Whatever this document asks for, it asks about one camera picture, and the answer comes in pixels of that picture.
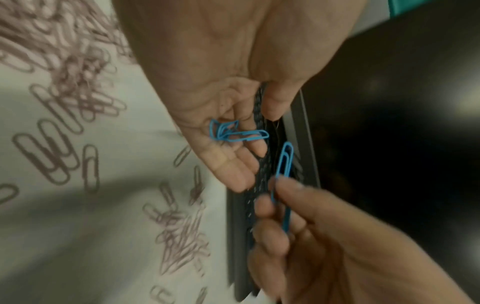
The black monitor screen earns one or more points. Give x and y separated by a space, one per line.
393 124

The pile of pink paper clips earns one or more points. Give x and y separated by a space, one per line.
63 89

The person's right hand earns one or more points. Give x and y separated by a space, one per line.
348 252

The person's left hand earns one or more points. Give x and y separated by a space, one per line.
210 53

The teal plastic object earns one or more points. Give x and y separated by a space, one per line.
431 5

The dark grey keyboard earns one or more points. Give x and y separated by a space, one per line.
240 225

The bent blue paper clip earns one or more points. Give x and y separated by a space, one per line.
218 127

